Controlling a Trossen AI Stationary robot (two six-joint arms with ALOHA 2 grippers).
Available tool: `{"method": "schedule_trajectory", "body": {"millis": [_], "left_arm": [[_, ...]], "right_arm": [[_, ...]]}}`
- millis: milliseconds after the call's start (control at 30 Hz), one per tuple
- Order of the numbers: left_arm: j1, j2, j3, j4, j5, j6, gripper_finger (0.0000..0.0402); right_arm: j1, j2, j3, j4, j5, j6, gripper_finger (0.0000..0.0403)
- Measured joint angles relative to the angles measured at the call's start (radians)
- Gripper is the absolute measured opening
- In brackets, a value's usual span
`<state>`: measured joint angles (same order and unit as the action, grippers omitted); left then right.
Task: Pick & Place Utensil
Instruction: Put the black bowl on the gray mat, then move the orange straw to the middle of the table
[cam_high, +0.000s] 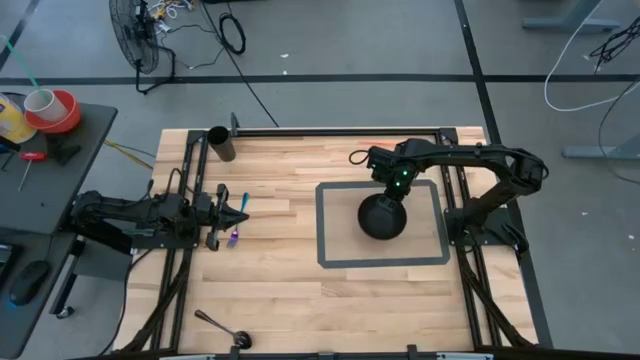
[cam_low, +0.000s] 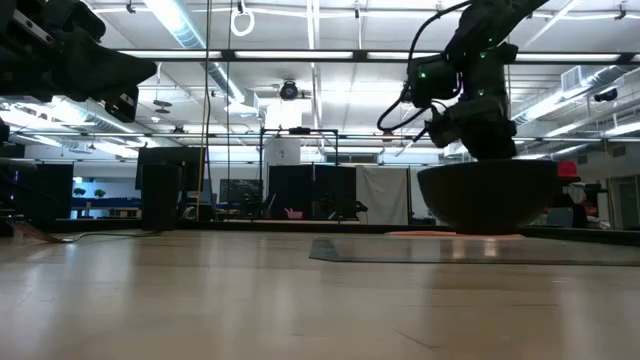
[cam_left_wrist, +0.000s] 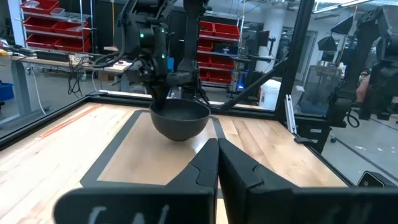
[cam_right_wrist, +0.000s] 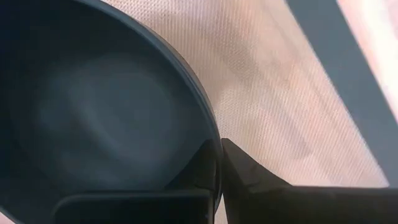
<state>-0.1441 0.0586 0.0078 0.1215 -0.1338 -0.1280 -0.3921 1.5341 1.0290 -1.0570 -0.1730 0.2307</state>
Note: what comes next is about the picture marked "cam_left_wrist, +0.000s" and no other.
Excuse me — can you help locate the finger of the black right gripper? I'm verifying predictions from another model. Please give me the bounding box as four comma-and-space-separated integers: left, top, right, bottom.
147, 83, 171, 112

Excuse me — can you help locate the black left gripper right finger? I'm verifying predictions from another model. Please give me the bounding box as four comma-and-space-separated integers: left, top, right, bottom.
218, 138, 398, 224

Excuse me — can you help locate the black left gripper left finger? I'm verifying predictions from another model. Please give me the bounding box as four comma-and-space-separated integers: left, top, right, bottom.
53, 138, 220, 224

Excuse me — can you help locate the black bowl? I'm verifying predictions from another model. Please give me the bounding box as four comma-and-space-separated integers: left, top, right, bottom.
149, 98, 211, 142

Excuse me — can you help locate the red bin shelf rack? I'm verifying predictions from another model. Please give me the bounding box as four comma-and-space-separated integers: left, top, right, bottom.
197, 19, 243, 90
19, 0, 95, 54

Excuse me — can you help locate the grey flat mat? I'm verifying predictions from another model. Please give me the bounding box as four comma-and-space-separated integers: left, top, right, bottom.
80, 108, 226, 189

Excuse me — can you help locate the silver aluminium bar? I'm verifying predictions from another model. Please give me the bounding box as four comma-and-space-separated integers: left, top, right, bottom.
284, 94, 298, 135

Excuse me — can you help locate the white bucket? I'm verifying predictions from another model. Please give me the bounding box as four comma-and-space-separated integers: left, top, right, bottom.
258, 78, 282, 111

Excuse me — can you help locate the wooden desk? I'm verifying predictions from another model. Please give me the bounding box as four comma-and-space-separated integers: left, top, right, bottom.
0, 53, 133, 118

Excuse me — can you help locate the blue storage bin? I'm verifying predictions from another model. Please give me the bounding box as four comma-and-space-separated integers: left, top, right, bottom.
0, 80, 15, 102

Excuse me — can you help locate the black softbox lamp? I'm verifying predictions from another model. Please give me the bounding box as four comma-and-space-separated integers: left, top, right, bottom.
317, 14, 355, 52

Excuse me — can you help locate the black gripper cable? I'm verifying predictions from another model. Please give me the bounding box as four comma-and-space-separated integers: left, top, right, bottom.
91, 6, 127, 69

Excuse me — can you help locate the black aluminium table frame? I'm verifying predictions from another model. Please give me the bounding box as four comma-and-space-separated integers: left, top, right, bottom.
0, 0, 357, 187

